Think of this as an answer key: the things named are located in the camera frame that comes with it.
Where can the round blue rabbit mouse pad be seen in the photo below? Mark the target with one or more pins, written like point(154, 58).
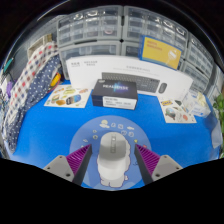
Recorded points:
point(83, 133)

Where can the purple object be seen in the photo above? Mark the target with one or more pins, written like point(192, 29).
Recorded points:
point(9, 88)

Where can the red blue checkered cloth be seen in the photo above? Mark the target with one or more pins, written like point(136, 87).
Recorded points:
point(26, 76)

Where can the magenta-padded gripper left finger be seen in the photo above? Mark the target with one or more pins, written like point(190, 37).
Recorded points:
point(63, 166)

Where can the food sticker sheet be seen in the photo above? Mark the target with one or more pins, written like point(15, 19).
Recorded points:
point(66, 96)

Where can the beige woven basket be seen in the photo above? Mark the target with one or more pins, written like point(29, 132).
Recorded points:
point(38, 45)

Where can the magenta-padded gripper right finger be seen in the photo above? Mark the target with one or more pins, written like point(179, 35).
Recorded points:
point(163, 166)

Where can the grey and white computer mouse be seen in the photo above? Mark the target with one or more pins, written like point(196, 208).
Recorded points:
point(113, 150)

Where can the yellow and blue box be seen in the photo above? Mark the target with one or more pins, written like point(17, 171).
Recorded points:
point(160, 51)

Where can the yellow object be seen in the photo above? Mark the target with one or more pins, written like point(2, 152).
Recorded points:
point(55, 80)

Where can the clear plastic bag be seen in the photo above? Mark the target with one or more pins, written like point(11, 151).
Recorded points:
point(196, 103)

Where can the small black product box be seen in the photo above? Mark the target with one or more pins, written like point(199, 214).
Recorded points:
point(113, 88)

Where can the white keyboard packaging box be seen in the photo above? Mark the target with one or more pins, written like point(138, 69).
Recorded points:
point(86, 70)

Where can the green potted plant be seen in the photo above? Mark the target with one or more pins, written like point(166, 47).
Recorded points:
point(219, 106)

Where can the grey pegboard panel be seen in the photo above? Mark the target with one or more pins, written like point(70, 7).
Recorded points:
point(20, 50)

